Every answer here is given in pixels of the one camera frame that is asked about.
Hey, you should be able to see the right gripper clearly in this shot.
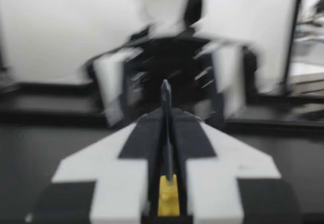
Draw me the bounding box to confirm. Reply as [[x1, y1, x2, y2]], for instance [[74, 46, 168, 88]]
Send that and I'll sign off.
[[87, 26, 258, 128]]

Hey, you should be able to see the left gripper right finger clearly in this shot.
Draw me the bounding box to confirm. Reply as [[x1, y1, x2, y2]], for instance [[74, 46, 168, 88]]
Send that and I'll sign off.
[[171, 106, 303, 224]]

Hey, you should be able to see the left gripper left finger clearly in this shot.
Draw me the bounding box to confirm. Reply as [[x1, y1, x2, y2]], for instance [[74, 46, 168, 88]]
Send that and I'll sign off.
[[32, 106, 164, 224]]

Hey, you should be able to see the yellow handled screwdriver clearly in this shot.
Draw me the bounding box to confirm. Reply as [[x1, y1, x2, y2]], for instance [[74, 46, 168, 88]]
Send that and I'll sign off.
[[157, 79, 181, 217]]

